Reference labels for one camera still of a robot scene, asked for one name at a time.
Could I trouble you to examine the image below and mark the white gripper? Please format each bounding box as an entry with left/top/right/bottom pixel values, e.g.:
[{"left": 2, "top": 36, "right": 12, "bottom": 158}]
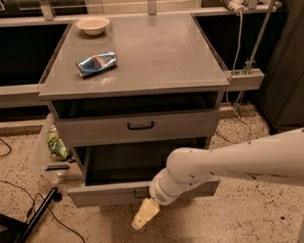
[{"left": 132, "top": 168, "right": 193, "bottom": 230}]

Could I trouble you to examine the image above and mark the grey drawer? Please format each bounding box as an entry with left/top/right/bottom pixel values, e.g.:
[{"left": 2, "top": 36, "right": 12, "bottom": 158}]
[
  {"left": 66, "top": 139, "right": 222, "bottom": 209},
  {"left": 55, "top": 109, "right": 220, "bottom": 147}
]

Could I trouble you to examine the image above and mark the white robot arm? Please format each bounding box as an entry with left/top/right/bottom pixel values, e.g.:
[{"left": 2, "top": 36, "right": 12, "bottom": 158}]
[{"left": 132, "top": 127, "right": 304, "bottom": 230}]

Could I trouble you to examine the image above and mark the grey top drawer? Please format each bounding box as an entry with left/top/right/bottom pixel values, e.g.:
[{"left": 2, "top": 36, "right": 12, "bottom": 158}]
[{"left": 55, "top": 109, "right": 220, "bottom": 147}]

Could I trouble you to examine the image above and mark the grey drawer cabinet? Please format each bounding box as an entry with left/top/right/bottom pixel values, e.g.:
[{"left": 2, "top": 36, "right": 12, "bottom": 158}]
[{"left": 35, "top": 11, "right": 233, "bottom": 165}]

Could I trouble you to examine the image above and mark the green snack bag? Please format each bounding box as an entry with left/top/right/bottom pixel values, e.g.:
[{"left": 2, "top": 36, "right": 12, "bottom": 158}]
[{"left": 46, "top": 126, "right": 70, "bottom": 162}]

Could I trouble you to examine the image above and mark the clear plastic bin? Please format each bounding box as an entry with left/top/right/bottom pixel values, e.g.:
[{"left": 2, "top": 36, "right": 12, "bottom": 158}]
[{"left": 31, "top": 114, "right": 82, "bottom": 183}]

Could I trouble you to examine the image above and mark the black stand leg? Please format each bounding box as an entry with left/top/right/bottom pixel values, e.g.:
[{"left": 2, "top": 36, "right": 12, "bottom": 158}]
[{"left": 0, "top": 187, "right": 62, "bottom": 243}]

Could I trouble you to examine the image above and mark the dark grey cabinet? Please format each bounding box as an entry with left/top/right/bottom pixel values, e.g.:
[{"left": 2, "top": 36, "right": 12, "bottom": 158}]
[{"left": 256, "top": 0, "right": 304, "bottom": 132}]

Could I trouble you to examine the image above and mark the white bowl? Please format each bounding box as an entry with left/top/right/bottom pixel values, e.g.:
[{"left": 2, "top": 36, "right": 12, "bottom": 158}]
[{"left": 76, "top": 16, "right": 110, "bottom": 36}]

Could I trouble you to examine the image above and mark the white power strip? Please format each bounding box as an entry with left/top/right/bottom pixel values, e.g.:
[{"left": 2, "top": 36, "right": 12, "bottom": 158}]
[{"left": 219, "top": 0, "right": 245, "bottom": 14}]

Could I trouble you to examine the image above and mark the metal diagonal rod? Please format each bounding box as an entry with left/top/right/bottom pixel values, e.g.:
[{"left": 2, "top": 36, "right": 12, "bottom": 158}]
[{"left": 229, "top": 0, "right": 286, "bottom": 109}]

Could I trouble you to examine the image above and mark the white hanging cable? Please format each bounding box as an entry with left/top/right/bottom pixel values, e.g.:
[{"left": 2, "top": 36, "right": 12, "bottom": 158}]
[{"left": 211, "top": 9, "right": 254, "bottom": 145}]

